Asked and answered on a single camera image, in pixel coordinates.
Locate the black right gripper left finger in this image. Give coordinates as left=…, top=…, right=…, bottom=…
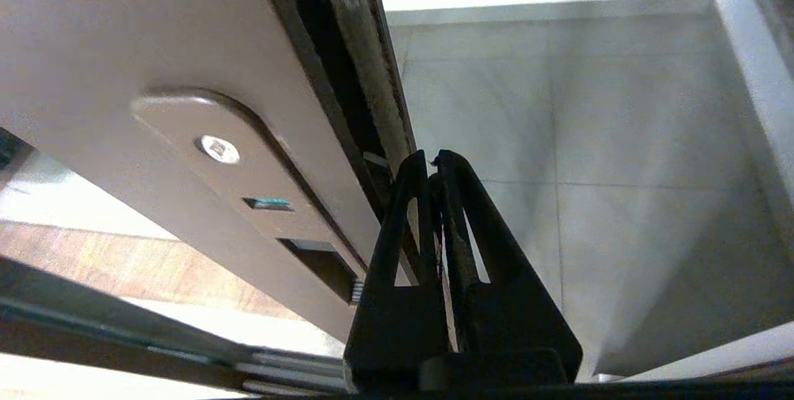
left=343, top=151, right=450, bottom=391

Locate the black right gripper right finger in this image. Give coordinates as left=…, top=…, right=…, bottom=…
left=430, top=149, right=584, bottom=385

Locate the stone side window sill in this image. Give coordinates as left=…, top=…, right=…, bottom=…
left=752, top=0, right=794, bottom=66

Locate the teal lock indicator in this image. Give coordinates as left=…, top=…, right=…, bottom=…
left=243, top=197, right=295, bottom=211

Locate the brown framed glass sliding door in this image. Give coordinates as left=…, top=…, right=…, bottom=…
left=0, top=0, right=417, bottom=345

